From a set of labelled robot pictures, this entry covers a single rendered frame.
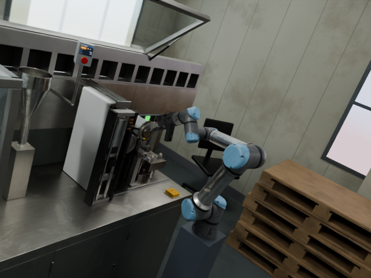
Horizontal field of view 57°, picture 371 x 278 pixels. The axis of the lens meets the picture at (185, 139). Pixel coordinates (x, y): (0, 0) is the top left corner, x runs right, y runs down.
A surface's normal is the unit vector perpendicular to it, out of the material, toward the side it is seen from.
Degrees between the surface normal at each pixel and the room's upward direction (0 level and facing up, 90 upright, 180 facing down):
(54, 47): 90
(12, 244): 0
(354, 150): 90
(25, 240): 0
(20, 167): 90
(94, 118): 90
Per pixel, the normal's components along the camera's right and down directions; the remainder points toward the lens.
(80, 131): -0.59, 0.07
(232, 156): -0.70, -0.14
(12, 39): 0.74, 0.44
